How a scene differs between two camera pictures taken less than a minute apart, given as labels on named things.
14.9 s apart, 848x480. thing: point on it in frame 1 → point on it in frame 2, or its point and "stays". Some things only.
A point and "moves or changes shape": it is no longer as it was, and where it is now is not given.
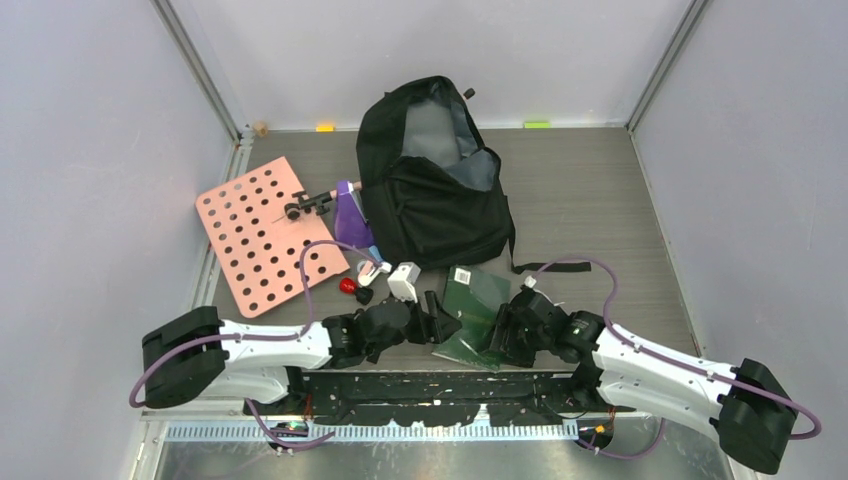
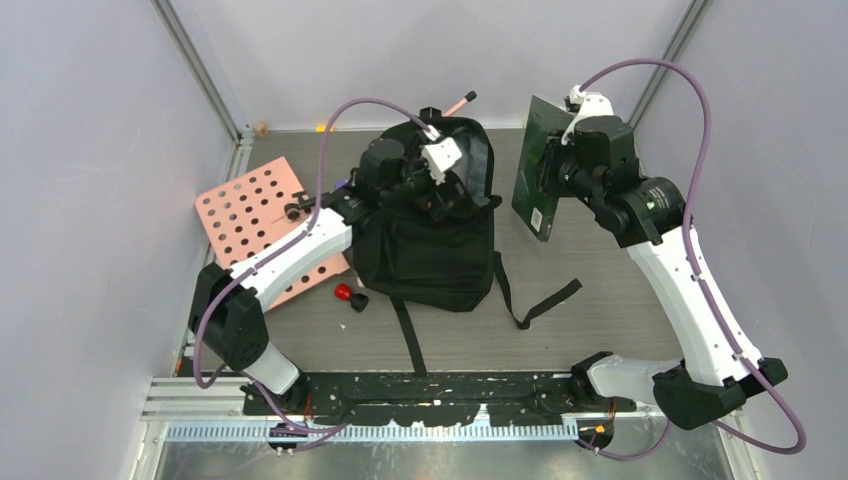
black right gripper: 514,356 → 554,149
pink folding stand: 316,203 → 469,96
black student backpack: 432,184 moves or changes shape
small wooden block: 261,129 stays
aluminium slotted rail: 332,431 stays
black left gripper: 432,329 → 433,203
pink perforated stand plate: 258,245 stays
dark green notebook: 472,297 → 534,208
